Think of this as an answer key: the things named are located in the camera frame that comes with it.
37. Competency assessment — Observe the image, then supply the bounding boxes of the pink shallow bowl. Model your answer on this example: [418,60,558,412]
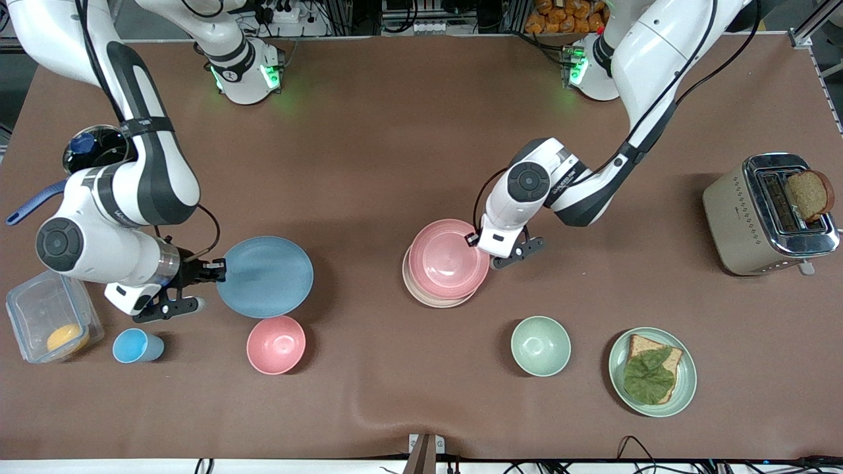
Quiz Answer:
[408,219,491,301]

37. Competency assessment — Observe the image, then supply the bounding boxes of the black pot with blue handle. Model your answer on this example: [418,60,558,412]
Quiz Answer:
[7,124,142,226]

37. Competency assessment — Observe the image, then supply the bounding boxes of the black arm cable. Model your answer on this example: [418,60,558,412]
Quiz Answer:
[76,0,222,264]
[472,0,763,248]

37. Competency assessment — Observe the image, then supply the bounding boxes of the black looped cable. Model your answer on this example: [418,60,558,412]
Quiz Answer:
[616,434,661,461]

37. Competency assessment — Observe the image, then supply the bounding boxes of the dark round-topped bread slice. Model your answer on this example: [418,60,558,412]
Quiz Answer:
[785,170,835,223]

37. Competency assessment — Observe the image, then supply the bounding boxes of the blue plastic cup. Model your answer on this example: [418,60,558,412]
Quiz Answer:
[112,328,165,364]

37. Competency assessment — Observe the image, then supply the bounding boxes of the square light bread slice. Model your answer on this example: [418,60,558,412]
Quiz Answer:
[624,334,684,404]

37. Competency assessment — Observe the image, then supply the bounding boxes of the clear blue-sealed plastic container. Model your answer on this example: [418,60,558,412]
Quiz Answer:
[5,269,105,364]

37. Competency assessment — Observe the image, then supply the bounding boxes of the beige and chrome toaster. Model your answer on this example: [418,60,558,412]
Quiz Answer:
[703,153,840,277]

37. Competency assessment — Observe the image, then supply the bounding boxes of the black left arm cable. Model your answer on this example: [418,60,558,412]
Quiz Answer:
[472,0,763,248]

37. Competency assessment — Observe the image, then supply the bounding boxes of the metal mounting bracket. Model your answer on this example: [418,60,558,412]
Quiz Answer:
[408,433,446,474]

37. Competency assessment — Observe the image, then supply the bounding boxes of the beige shallow bowl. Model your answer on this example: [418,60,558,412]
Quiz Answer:
[402,247,488,309]

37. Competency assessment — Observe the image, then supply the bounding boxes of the white power strip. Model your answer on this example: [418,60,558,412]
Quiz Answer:
[254,0,330,37]
[412,20,462,36]

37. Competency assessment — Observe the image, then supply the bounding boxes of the green deep bowl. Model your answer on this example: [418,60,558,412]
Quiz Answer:
[511,316,572,377]

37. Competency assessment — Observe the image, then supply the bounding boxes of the pink deep bowl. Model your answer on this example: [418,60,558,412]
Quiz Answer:
[246,315,307,376]

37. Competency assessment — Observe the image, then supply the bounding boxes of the pile of orange snacks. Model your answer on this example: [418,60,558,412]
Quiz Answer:
[524,0,607,35]

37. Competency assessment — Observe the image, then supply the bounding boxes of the green plate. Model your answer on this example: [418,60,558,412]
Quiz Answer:
[608,327,697,418]

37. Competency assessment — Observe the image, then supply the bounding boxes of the yellow round fruit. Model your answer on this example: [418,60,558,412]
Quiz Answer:
[46,324,91,354]

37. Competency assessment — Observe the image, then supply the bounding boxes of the blue shallow bowl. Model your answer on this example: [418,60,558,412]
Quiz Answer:
[216,236,315,319]

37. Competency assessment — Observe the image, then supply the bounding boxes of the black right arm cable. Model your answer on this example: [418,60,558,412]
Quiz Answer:
[76,0,222,264]

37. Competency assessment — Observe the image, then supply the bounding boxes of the aluminium frame profile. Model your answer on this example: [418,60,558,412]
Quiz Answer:
[788,0,843,50]

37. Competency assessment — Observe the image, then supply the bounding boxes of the green lettuce leaf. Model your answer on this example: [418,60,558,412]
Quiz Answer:
[623,348,676,405]

